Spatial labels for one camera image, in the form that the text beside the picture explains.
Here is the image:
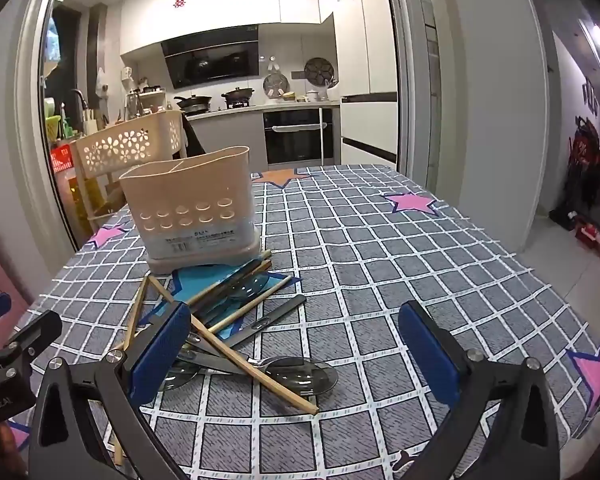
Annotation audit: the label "dark transparent spoon large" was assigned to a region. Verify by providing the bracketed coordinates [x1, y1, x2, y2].
[173, 349, 339, 396]

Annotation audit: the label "long bamboo chopstick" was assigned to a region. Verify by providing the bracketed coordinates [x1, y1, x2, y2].
[148, 275, 318, 415]

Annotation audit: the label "bamboo chopstick left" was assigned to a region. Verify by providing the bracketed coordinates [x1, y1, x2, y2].
[114, 275, 148, 466]

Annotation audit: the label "dark transparent spoon small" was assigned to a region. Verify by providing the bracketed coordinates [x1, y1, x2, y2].
[197, 259, 272, 322]

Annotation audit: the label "bamboo chopstick upper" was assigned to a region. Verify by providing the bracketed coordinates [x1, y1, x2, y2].
[209, 275, 294, 334]

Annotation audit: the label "beige utensil holder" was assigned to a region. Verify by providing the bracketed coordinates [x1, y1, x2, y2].
[120, 146, 260, 274]

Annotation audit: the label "beige perforated storage cart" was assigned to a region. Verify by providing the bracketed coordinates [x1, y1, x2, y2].
[69, 110, 186, 231]

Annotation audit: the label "red items on floor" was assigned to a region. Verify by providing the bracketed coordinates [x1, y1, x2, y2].
[550, 116, 600, 254]

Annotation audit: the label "grey checked tablecloth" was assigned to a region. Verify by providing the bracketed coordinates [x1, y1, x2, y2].
[7, 162, 600, 480]

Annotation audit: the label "black wok on stove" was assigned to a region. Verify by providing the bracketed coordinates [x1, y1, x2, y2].
[174, 96, 211, 115]

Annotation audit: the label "black built-in oven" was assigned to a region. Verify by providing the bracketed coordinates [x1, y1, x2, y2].
[263, 108, 334, 165]

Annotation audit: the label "black pot on stove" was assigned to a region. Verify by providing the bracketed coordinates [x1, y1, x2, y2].
[221, 87, 254, 110]

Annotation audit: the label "black range hood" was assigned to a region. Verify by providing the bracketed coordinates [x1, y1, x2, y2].
[160, 25, 260, 89]

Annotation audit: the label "white upper cabinets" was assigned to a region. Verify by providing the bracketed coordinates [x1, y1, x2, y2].
[120, 0, 322, 55]

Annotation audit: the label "dark flat utensil handle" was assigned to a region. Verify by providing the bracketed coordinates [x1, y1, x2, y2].
[224, 295, 306, 348]

